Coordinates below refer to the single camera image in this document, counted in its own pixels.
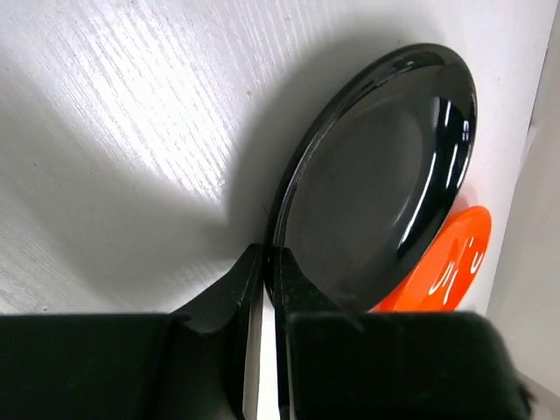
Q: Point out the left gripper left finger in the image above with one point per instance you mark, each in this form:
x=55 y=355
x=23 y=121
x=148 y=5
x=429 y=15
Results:
x=215 y=343

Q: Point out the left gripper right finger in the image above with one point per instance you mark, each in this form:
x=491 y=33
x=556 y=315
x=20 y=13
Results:
x=319 y=348

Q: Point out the black plate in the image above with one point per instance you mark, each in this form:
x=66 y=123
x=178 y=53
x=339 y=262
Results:
x=374 y=177

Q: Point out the orange plate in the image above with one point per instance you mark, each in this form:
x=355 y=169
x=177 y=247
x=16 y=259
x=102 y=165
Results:
x=446 y=271

